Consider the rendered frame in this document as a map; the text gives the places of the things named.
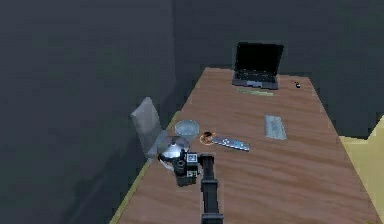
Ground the grey remote control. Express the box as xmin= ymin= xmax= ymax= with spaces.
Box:
xmin=211 ymin=135 xmax=251 ymax=153

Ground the black open laptop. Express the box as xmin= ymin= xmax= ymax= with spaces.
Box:
xmin=231 ymin=41 xmax=285 ymax=91

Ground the clear glass bowl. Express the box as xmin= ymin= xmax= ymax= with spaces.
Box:
xmin=174 ymin=119 xmax=201 ymax=141

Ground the brown wooden table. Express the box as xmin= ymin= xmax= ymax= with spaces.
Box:
xmin=116 ymin=66 xmax=383 ymax=224

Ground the grey chair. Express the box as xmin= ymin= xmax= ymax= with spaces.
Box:
xmin=130 ymin=96 xmax=169 ymax=159

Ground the copper brown round ring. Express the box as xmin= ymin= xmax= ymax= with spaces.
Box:
xmin=199 ymin=131 xmax=216 ymax=146

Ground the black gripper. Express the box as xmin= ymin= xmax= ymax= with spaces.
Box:
xmin=172 ymin=149 xmax=198 ymax=188

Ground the shiny silver domed jar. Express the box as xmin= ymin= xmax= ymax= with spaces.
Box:
xmin=156 ymin=135 xmax=191 ymax=172

